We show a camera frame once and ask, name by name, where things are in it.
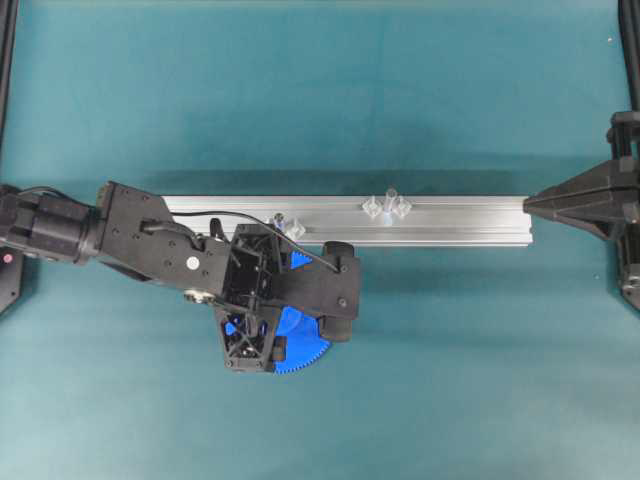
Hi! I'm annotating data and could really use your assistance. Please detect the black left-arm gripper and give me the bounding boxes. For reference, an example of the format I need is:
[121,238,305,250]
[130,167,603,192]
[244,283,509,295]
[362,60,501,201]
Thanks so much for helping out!
[97,182,361,343]

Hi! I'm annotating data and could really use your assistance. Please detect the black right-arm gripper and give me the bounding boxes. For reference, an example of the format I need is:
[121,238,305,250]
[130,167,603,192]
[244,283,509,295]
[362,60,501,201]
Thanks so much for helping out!
[522,110,640,306]

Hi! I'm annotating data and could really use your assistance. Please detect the large blue plastic gear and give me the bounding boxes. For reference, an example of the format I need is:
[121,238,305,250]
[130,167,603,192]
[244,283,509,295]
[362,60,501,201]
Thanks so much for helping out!
[223,249,332,376]

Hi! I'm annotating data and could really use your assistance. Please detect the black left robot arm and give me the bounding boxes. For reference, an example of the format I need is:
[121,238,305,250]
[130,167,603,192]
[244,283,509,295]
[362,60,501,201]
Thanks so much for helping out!
[1,182,361,341]

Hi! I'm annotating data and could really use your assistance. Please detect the left steel shaft with clear mount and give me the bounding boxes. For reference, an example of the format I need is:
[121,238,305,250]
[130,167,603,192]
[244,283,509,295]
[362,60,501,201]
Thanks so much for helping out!
[270,212,306,241]

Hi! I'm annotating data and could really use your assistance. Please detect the steel shaft with clear mount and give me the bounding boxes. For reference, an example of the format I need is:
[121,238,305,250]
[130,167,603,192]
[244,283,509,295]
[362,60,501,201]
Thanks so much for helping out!
[361,187,413,226]
[270,212,306,241]

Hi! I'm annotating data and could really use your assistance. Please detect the silver aluminium extrusion rail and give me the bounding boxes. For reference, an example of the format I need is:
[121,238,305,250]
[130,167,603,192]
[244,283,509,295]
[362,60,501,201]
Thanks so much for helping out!
[164,195,533,247]

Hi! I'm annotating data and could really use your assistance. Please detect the right steel shaft with clear mount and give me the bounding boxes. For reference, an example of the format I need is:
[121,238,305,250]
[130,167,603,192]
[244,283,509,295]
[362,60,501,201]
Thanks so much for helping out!
[361,187,413,226]

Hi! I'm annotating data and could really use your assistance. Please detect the black right frame post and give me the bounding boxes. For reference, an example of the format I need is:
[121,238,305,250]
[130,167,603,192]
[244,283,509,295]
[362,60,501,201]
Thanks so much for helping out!
[618,0,639,111]

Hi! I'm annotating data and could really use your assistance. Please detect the black frame post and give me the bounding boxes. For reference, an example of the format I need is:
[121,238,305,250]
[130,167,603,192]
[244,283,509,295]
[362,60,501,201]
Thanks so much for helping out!
[618,0,639,111]
[0,0,19,138]

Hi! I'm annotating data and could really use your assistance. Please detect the black left frame post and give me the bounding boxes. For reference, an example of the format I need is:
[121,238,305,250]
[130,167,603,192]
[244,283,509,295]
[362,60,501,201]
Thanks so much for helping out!
[0,0,19,138]

